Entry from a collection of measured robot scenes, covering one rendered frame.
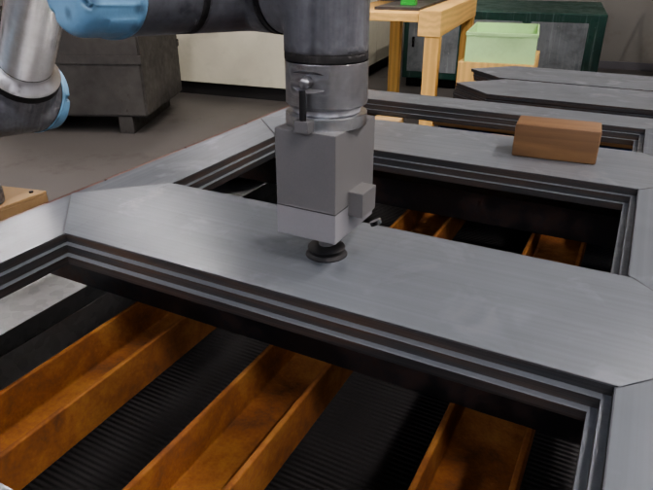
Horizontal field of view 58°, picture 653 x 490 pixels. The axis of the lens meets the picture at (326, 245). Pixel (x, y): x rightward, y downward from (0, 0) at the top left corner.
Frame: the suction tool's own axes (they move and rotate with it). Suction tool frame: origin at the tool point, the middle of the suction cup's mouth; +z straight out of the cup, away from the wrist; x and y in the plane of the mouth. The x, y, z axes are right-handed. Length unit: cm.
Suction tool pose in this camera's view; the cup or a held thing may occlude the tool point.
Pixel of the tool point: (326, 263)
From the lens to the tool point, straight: 61.5
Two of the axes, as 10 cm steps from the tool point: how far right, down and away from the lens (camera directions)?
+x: -8.8, -2.1, 4.2
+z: 0.0, 9.0, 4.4
